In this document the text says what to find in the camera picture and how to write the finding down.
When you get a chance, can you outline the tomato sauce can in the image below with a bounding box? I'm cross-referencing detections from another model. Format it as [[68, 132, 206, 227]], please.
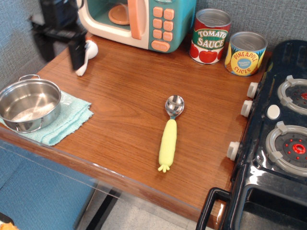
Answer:
[[189, 8, 232, 64]]

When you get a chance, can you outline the orange object at corner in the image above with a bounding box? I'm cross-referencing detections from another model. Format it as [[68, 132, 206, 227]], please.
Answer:
[[0, 213, 19, 230]]

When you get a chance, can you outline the white plush mushroom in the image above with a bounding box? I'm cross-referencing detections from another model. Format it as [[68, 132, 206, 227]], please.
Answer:
[[75, 37, 98, 77]]

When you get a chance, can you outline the teal toy microwave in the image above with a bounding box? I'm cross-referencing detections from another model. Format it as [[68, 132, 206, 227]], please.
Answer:
[[77, 0, 196, 53]]

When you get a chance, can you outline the light blue folded towel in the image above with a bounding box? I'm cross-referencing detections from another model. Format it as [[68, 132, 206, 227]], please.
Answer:
[[0, 90, 94, 147]]

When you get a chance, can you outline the black toy stove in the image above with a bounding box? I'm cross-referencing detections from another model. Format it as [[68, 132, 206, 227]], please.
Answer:
[[197, 40, 307, 230]]

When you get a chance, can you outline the pineapple slices can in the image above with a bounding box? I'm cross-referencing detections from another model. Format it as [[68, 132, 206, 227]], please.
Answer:
[[224, 31, 268, 76]]

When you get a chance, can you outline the spoon with yellow-green handle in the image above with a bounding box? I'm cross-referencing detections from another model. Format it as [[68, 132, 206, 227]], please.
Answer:
[[158, 95, 185, 173]]

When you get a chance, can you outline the stainless steel pot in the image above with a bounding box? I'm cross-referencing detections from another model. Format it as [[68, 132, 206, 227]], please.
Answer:
[[0, 74, 61, 134]]

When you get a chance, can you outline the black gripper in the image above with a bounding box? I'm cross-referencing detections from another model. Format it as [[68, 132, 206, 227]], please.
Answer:
[[30, 0, 86, 70]]

